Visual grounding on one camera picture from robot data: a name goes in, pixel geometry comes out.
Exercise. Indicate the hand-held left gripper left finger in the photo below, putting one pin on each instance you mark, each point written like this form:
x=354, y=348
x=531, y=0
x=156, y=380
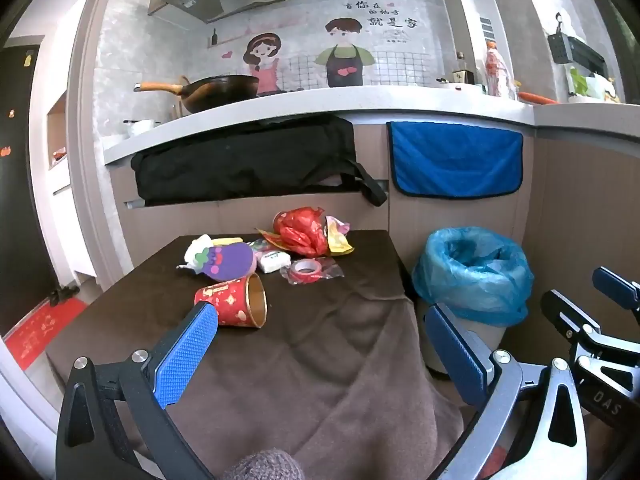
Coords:
x=185, y=355

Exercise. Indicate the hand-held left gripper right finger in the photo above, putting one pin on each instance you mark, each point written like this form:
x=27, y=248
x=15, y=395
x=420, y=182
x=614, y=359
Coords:
x=455, y=355

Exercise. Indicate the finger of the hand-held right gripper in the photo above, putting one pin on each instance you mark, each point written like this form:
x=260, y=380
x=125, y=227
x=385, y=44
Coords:
x=616, y=285
x=562, y=310

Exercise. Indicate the red paper cup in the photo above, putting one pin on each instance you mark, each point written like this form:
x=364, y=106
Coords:
x=230, y=305

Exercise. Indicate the purple eggplant foam toy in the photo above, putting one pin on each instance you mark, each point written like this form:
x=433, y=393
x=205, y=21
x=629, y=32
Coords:
x=227, y=260

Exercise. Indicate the white paper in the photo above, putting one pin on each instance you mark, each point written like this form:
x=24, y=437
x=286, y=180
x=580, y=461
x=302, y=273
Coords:
x=197, y=247

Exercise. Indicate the white tissue packet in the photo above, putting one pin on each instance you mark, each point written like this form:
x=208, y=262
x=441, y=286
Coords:
x=272, y=260

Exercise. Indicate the small colourful wrapper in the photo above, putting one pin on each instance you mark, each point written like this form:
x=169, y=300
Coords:
x=257, y=246

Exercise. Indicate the red tape roll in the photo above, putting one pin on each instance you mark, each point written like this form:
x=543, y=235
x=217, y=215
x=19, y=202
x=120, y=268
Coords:
x=306, y=280

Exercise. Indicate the orange yellow packet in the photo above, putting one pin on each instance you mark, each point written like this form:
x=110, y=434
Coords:
x=270, y=238

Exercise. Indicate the yellow pink snack wrapper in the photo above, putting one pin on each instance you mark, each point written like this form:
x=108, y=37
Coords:
x=337, y=242

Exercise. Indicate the red plastic bag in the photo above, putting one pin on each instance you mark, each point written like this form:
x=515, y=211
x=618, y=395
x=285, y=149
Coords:
x=300, y=232

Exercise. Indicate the person's left hand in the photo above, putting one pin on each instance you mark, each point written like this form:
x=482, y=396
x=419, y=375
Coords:
x=265, y=466

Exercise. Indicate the brown blanket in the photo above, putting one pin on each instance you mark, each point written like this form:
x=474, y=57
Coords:
x=300, y=360

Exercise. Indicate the wooden base cabinet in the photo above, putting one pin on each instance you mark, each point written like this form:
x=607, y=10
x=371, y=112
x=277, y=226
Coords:
x=450, y=220

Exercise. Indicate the dark slippers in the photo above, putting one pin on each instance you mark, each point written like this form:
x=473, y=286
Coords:
x=62, y=294

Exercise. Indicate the red doormat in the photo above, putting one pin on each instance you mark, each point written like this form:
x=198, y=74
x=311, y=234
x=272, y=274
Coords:
x=40, y=330

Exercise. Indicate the blue towel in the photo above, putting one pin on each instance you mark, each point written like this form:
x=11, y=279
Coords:
x=450, y=160

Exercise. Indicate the white shelf unit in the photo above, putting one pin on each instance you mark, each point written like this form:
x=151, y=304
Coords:
x=65, y=210

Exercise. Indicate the white plastic bag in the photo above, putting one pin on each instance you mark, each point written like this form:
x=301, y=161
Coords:
x=597, y=87

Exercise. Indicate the black bag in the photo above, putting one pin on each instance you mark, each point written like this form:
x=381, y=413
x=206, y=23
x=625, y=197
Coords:
x=240, y=160

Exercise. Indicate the orange carrot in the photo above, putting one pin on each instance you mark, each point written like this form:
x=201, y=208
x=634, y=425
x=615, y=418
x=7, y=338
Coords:
x=535, y=97

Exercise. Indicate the small white saucepan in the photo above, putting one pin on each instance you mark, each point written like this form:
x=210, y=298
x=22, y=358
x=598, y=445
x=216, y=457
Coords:
x=142, y=127

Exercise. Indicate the black refrigerator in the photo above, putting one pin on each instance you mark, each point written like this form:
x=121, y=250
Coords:
x=20, y=185

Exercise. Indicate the black utensil rack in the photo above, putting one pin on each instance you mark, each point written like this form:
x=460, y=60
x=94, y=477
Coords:
x=575, y=50

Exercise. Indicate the clear bottle red label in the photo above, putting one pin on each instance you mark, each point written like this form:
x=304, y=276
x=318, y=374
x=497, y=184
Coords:
x=497, y=72

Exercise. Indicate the white pot black knob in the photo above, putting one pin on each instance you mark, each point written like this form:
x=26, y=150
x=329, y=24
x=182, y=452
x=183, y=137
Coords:
x=457, y=85

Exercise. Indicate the dark sauce bottle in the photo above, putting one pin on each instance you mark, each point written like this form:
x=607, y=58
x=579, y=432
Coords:
x=462, y=76

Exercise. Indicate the white kitchen countertop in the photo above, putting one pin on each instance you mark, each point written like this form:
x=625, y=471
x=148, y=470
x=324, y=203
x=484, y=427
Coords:
x=350, y=100

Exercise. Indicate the yellow fridge magnet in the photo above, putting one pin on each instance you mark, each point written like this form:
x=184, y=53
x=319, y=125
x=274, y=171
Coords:
x=27, y=57

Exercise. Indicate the cartoon wall sticker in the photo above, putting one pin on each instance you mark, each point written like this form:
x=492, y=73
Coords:
x=345, y=55

